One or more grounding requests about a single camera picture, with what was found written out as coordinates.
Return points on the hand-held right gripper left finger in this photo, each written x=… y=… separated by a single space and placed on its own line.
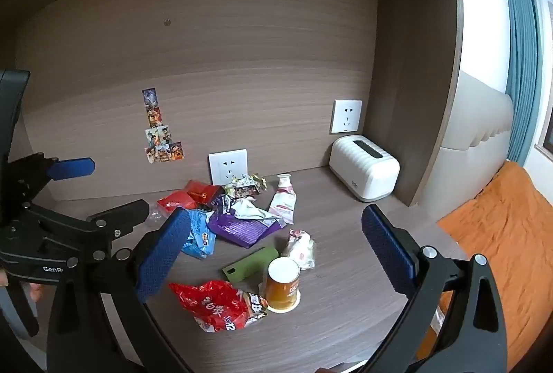
x=164 y=256

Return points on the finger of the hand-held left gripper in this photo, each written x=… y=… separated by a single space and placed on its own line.
x=123 y=215
x=73 y=168

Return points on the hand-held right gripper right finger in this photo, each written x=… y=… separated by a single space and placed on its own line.
x=389 y=252

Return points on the clear plastic wrapper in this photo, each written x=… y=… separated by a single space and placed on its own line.
x=156 y=215

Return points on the blue snack packet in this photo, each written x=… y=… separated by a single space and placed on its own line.
x=201 y=235

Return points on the red snack packet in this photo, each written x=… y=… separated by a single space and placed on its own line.
x=201 y=191
x=175 y=200

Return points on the large red snack bag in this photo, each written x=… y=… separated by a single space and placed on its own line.
x=207 y=304

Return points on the purple snack bag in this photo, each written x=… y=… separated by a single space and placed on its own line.
x=235 y=229

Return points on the green phone case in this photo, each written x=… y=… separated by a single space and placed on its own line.
x=248 y=265

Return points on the white pink wrapper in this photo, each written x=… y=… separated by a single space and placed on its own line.
x=300 y=250

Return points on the silver torn wrapper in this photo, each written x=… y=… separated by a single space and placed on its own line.
x=250 y=211

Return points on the colourful candy wrapper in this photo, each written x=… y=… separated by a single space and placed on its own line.
x=244 y=187

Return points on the orange paper cup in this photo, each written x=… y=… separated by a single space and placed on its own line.
x=281 y=291

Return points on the white pink squeeze pouch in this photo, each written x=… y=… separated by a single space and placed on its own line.
x=283 y=202

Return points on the person's left hand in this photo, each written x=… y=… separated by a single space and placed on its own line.
x=36 y=293

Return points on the strip of picture stickers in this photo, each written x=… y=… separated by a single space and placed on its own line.
x=157 y=140

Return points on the white toaster-like appliance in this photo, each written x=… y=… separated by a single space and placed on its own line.
x=363 y=170

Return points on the orange bed blanket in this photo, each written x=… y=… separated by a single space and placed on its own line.
x=497 y=235

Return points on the brown framed window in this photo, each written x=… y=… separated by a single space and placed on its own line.
x=545 y=155

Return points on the blue curtain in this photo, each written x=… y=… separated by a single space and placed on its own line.
x=522 y=53

